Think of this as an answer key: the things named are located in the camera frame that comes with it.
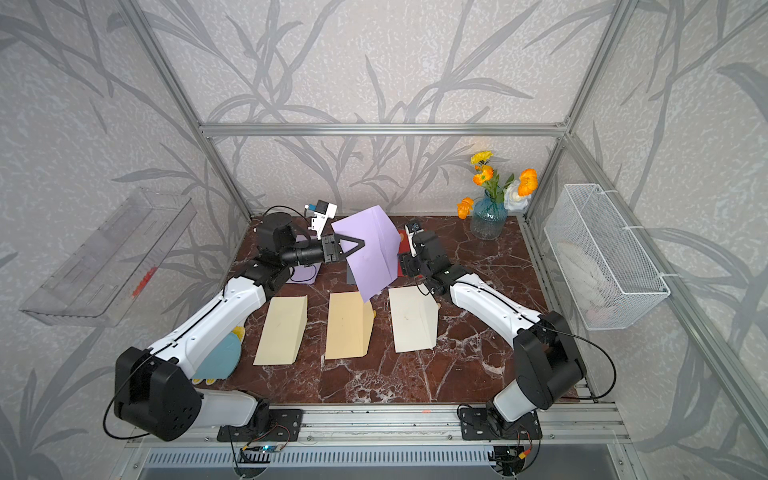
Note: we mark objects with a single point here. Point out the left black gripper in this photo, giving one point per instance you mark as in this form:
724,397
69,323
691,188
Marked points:
333,248

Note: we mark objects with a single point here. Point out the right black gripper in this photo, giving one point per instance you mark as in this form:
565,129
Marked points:
407,265

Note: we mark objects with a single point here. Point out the red envelope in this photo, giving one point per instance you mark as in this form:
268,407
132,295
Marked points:
403,246

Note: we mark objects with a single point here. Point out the cream white envelope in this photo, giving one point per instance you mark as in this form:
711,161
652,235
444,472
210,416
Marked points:
414,317

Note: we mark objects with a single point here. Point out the lilac envelope with gold seal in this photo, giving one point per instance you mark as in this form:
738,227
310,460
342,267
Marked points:
305,274

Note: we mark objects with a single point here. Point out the tan kraft envelope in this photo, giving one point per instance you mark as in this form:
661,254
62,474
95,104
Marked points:
349,326

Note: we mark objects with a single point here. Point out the pale yellow envelope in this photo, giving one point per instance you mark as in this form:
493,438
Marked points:
283,331

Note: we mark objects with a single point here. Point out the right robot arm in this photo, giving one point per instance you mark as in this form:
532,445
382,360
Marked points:
548,362

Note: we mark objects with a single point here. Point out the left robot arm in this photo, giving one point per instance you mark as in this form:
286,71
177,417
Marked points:
153,386

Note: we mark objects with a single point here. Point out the blue glass vase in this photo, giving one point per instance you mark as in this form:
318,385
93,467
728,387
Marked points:
488,218

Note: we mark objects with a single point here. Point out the orange and yellow flowers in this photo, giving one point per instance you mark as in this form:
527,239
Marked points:
515,191

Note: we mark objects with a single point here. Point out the white cloth in basket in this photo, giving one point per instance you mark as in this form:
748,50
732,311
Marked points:
590,288

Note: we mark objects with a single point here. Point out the left green circuit board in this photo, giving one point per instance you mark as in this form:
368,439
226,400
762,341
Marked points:
264,449

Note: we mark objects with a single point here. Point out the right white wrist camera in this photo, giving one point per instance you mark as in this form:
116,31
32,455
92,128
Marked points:
412,227

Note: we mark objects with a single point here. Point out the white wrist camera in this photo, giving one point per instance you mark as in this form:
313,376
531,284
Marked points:
320,213
412,227

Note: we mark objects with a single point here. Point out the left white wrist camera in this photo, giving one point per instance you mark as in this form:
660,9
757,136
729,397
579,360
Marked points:
320,213

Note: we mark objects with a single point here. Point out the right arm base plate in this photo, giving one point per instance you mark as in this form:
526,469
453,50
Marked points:
485,423

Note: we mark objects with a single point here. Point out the white wire basket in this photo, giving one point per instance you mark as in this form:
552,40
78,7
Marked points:
584,215

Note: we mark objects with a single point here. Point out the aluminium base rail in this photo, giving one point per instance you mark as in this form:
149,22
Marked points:
436,424

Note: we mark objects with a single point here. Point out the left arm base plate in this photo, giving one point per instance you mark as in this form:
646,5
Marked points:
273,425

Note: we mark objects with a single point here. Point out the clear acrylic wall shelf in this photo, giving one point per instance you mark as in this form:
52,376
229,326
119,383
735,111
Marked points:
98,284

